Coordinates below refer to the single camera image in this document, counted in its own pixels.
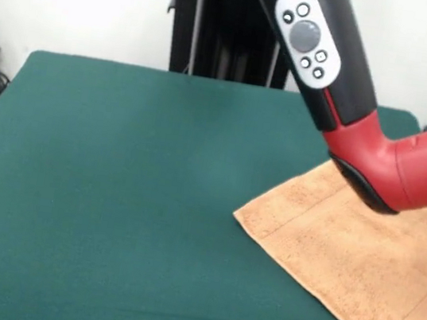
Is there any tan terry towel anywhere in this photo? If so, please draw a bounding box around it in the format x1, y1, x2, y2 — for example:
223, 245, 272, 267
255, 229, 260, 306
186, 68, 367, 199
216, 146, 427, 320

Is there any dark green table cloth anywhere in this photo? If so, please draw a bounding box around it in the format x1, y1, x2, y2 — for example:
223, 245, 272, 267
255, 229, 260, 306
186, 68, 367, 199
0, 43, 427, 320

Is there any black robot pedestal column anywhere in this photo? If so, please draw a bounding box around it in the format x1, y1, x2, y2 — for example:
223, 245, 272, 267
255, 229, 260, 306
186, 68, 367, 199
156, 0, 302, 92

